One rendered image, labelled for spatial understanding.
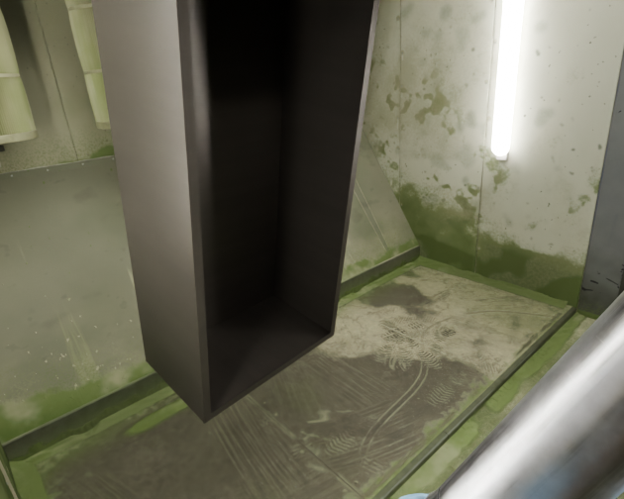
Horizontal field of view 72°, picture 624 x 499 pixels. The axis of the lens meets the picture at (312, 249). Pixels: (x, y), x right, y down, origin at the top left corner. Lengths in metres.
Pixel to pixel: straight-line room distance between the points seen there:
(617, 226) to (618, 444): 2.41
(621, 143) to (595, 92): 0.28
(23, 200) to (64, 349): 0.71
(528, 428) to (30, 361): 2.01
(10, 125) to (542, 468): 1.97
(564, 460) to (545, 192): 2.49
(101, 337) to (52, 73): 1.24
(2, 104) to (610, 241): 2.88
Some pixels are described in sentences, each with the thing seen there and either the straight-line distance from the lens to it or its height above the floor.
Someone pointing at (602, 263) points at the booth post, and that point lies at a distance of 2.83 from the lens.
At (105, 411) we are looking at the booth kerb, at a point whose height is 0.10.
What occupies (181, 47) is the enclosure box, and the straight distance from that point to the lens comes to 0.90.
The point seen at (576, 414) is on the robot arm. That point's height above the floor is 1.17.
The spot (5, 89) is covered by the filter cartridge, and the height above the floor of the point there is 1.44.
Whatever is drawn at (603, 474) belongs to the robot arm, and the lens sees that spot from 0.38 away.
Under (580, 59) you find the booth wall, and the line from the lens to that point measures 2.70.
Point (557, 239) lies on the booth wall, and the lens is 2.86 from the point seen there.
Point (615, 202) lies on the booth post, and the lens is 2.72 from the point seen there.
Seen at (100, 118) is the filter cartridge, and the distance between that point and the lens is 2.21.
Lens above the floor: 1.40
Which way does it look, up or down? 22 degrees down
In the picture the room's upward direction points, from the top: 4 degrees counter-clockwise
